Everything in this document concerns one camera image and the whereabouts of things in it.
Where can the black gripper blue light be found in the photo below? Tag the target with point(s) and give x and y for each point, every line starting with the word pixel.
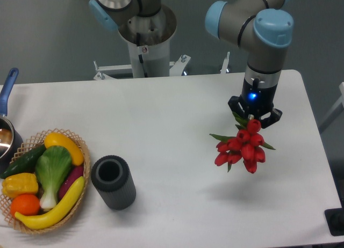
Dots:
pixel 256 100

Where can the red tulip bouquet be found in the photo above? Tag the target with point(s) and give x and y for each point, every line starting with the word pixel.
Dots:
pixel 247 145

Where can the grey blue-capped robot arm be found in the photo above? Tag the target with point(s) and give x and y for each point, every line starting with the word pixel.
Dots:
pixel 260 27

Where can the dark grey ribbed vase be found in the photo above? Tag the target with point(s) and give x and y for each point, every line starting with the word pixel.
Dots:
pixel 111 177

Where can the black box at table edge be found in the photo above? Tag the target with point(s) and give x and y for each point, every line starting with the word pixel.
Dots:
pixel 334 219

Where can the purple eggplant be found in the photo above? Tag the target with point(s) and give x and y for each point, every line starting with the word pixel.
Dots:
pixel 75 173

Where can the yellow squash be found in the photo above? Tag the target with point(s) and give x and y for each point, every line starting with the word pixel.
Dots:
pixel 58 139

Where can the green bok choy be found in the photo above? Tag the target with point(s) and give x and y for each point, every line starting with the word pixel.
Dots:
pixel 51 170

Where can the woven wicker basket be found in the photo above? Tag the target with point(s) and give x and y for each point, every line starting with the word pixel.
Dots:
pixel 34 142

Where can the yellow banana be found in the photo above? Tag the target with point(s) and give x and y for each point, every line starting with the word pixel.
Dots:
pixel 59 212

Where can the green cucumber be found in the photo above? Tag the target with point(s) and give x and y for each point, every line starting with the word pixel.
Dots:
pixel 25 163

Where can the orange fruit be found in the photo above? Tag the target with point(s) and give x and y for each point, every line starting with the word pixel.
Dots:
pixel 26 204

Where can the yellow bell pepper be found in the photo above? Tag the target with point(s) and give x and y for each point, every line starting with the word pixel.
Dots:
pixel 18 184

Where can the white frame at right edge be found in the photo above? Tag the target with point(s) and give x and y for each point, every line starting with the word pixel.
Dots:
pixel 335 110

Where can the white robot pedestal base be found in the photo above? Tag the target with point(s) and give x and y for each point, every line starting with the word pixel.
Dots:
pixel 148 41

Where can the blue-handled saucepan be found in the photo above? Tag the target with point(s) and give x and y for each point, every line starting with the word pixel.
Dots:
pixel 10 138

